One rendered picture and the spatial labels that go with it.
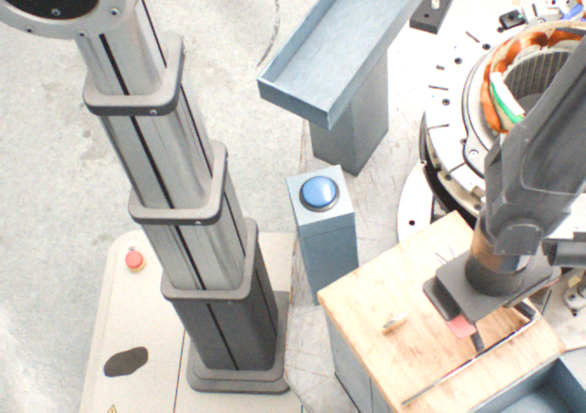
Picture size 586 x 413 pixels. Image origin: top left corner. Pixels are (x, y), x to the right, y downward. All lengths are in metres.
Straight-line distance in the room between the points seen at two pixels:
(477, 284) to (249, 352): 0.88
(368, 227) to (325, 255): 0.20
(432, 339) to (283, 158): 1.42
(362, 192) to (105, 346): 0.75
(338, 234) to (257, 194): 1.19
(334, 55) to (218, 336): 0.62
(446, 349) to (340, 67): 0.43
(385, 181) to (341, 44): 0.26
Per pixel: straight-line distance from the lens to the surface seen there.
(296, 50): 1.29
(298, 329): 1.36
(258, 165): 2.41
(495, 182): 0.80
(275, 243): 2.00
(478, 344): 1.01
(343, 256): 1.24
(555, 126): 0.70
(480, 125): 1.13
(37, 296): 2.38
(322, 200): 1.14
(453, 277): 0.95
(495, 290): 0.93
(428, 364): 1.03
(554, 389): 1.12
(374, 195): 1.44
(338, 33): 1.31
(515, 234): 0.80
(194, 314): 1.61
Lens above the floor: 2.04
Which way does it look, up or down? 60 degrees down
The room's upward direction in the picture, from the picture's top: 11 degrees counter-clockwise
